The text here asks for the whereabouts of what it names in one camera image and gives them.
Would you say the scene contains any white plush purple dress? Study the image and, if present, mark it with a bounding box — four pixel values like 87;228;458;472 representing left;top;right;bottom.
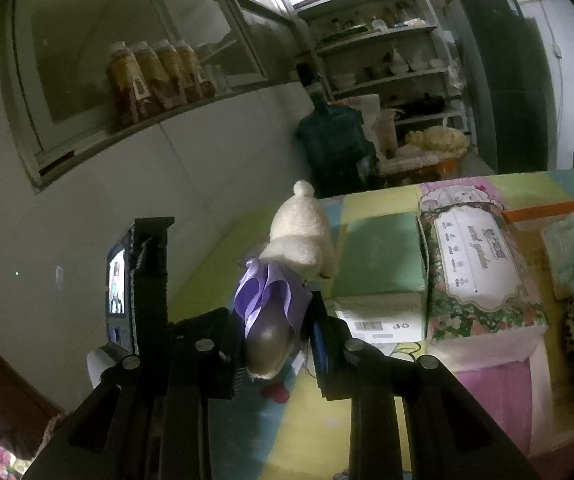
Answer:
234;180;336;380

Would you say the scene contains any colourful cartoon bed sheet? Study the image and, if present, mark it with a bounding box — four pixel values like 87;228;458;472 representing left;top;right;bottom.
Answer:
169;172;574;479

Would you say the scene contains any green cardboard box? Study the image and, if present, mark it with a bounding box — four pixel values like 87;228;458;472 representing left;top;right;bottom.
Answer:
330;212;428;346

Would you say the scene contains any floral tissue pack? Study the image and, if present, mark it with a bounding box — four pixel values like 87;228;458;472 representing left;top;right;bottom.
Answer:
421;202;548;346

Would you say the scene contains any orange rimmed cardboard box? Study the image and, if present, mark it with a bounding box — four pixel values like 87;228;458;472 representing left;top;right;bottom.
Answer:
501;195;574;401

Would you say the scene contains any amber bottle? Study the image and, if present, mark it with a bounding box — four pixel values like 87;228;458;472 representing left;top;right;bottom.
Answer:
153;39;194;105
107;41;160;126
174;40;217;103
130;41;181;110

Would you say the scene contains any yellow lumpy food pile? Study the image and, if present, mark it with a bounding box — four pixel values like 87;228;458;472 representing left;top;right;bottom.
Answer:
405;126;470;158

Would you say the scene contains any green patterned packet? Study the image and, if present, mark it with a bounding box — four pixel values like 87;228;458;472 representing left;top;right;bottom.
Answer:
540;212;574;300

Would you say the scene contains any grey metal shelving rack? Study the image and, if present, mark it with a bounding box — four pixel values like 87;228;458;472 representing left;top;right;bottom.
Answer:
295;0;470;160

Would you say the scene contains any dark green refrigerator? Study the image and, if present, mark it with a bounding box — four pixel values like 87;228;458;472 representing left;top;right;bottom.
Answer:
444;0;551;174

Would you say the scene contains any phone screen on mount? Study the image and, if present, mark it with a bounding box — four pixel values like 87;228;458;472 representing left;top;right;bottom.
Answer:
107;248;126;315

